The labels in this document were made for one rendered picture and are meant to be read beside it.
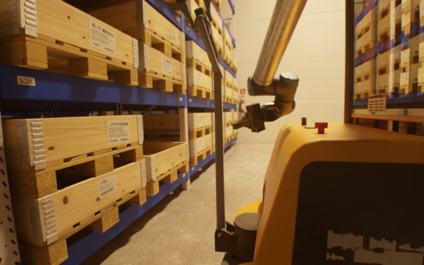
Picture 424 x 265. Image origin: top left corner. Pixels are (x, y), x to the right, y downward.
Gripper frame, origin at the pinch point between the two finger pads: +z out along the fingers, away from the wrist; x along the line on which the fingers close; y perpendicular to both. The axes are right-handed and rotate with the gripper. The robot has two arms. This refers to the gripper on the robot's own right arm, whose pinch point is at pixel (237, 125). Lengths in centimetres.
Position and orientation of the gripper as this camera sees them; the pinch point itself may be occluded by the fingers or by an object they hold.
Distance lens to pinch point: 95.6
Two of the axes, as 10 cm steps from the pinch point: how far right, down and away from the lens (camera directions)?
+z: -8.5, 3.4, -4.1
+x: -2.7, -9.4, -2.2
